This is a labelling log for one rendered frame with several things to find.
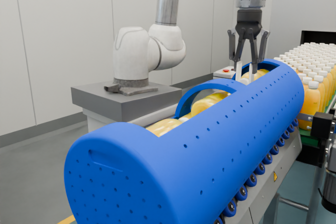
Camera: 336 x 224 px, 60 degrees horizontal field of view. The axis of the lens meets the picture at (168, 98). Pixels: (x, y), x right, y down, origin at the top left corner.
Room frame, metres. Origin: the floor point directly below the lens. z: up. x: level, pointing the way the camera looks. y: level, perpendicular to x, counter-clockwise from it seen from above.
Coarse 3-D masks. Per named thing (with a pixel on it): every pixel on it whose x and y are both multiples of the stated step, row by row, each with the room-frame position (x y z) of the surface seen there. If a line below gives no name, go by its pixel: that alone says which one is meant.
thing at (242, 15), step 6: (240, 12) 0.92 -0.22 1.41; (246, 12) 0.91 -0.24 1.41; (252, 12) 0.90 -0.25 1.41; (258, 12) 0.91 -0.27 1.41; (240, 18) 0.92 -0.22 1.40; (246, 18) 0.91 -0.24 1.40; (252, 18) 0.90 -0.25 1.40; (258, 18) 0.91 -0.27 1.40; (240, 24) 0.95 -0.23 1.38; (246, 24) 0.93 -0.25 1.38; (252, 24) 0.92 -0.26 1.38; (258, 24) 0.91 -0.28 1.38; (246, 30) 0.93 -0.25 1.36; (258, 30) 0.91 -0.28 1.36; (246, 36) 0.93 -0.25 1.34
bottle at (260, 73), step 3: (258, 69) 1.07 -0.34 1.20; (261, 69) 1.08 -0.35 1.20; (264, 69) 1.08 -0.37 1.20; (246, 72) 0.99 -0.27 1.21; (258, 72) 1.00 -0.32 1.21; (261, 72) 1.02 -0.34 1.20; (264, 72) 1.04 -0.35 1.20; (267, 72) 1.06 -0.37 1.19; (243, 75) 0.97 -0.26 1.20; (246, 75) 0.96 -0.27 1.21; (255, 75) 0.97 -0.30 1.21; (258, 75) 0.98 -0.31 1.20; (261, 75) 1.00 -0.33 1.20; (255, 78) 0.96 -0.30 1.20
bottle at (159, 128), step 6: (162, 120) 0.58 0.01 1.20; (168, 120) 0.57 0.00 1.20; (174, 120) 0.58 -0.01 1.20; (180, 120) 0.62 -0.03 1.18; (150, 126) 0.54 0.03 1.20; (156, 126) 0.54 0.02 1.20; (162, 126) 0.55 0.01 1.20; (168, 126) 0.55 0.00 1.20; (174, 126) 0.56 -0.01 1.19; (156, 132) 0.52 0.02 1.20; (162, 132) 0.53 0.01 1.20
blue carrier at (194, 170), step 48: (192, 96) 0.84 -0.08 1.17; (240, 96) 0.70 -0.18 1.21; (288, 96) 0.89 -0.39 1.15; (96, 144) 0.44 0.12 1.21; (144, 144) 0.42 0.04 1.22; (192, 144) 0.47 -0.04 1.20; (240, 144) 0.56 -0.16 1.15; (96, 192) 0.45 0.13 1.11; (144, 192) 0.38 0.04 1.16; (192, 192) 0.40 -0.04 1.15
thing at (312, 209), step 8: (304, 136) 1.17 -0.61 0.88; (304, 144) 1.45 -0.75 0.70; (320, 144) 1.40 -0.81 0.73; (328, 144) 1.26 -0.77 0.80; (304, 152) 1.36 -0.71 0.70; (312, 152) 1.36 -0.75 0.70; (320, 152) 1.12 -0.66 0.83; (296, 160) 1.28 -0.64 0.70; (304, 160) 1.28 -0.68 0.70; (312, 160) 1.28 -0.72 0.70; (320, 160) 1.11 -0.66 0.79; (320, 168) 1.38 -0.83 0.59; (320, 176) 1.38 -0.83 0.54; (312, 184) 1.41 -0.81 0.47; (320, 184) 1.38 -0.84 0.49; (312, 192) 1.40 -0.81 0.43; (280, 200) 1.49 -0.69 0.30; (288, 200) 1.48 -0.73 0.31; (312, 200) 1.39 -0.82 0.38; (304, 208) 1.42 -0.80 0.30; (312, 208) 1.38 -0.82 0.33; (312, 216) 1.38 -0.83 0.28
